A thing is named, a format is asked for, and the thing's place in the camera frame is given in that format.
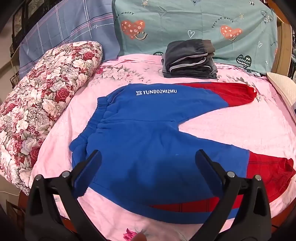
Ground pink floral bedsheet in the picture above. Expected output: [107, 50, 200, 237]
[28, 53, 296, 241]

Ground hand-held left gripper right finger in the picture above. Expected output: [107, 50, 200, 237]
[195, 149, 272, 241]

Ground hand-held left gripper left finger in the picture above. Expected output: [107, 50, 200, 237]
[24, 150, 107, 241]

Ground teal heart pattern pillow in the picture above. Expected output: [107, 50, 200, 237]
[111, 0, 278, 76]

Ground cream textured pillow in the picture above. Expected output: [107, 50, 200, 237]
[266, 72, 296, 117]

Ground stack of dark folded pants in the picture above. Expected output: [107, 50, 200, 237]
[161, 39, 218, 80]

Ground blue and red pants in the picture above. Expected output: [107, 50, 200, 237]
[69, 82, 296, 225]

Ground red floral quilt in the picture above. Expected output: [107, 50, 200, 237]
[0, 40, 103, 196]

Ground blue plaid pillow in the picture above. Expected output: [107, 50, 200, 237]
[18, 0, 121, 80]

